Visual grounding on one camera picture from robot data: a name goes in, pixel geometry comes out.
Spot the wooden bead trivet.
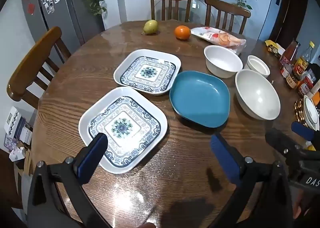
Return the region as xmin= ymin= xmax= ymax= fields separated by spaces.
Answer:
xmin=294 ymin=95 xmax=313 ymax=127

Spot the green pear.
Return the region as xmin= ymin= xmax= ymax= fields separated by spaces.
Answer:
xmin=141 ymin=20 xmax=159 ymax=36

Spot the brown sauce jar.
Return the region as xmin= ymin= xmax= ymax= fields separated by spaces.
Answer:
xmin=286 ymin=73 xmax=299 ymax=89

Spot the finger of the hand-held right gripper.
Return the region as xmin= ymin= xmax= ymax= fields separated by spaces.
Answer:
xmin=291 ymin=121 xmax=314 ymax=142
xmin=265 ymin=127 xmax=304 ymax=155

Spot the dark wooden door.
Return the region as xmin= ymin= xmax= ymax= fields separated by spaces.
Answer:
xmin=269 ymin=0 xmax=308 ymax=42

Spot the person's right hand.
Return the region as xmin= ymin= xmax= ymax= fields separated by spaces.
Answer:
xmin=292 ymin=197 xmax=304 ymax=226

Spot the red chili jar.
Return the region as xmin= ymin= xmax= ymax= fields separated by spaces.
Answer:
xmin=297 ymin=78 xmax=314 ymax=96

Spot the plain blue square plate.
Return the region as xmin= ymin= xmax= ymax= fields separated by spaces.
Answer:
xmin=169 ymin=70 xmax=230 ymax=128

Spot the small white labelled jar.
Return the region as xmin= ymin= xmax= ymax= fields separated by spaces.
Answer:
xmin=280 ymin=64 xmax=293 ymax=79

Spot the large white bowl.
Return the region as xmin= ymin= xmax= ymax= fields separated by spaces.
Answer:
xmin=235 ymin=69 xmax=281 ymax=121

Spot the medium white bowl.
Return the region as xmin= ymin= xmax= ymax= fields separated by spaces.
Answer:
xmin=203 ymin=45 xmax=243 ymax=79

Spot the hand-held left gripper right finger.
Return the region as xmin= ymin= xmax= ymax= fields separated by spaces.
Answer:
xmin=210 ymin=133 xmax=293 ymax=228

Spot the yellow capped vinegar bottle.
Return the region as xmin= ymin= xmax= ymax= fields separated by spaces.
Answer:
xmin=293 ymin=41 xmax=315 ymax=75

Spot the red sauce bottle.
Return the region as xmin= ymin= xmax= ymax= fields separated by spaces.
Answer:
xmin=279 ymin=38 xmax=300 ymax=65

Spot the blue patterned square plate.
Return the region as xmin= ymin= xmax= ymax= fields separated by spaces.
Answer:
xmin=113 ymin=49 xmax=181 ymax=96
xmin=78 ymin=87 xmax=168 ymax=174

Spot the yellow snack packet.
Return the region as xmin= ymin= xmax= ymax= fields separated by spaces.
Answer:
xmin=264 ymin=40 xmax=285 ymax=57

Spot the light brown wooden chair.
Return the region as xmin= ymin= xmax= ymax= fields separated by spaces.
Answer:
xmin=7 ymin=26 xmax=72 ymax=110

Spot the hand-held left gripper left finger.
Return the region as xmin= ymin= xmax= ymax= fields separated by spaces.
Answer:
xmin=27 ymin=133 xmax=108 ymax=228

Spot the white dark-rimmed dish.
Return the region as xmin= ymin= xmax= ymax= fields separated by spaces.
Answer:
xmin=303 ymin=95 xmax=320 ymax=131

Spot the small white straight-sided bowl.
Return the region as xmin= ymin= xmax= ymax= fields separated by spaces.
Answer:
xmin=244 ymin=55 xmax=271 ymax=78

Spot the grey refrigerator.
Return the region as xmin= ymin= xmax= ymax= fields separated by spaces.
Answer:
xmin=20 ymin=0 xmax=105 ymax=54

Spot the orange tangerine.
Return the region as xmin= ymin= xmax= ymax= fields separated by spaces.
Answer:
xmin=174 ymin=25 xmax=191 ymax=41

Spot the white red snack bag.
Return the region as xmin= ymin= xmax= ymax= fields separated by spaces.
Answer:
xmin=191 ymin=27 xmax=247 ymax=55

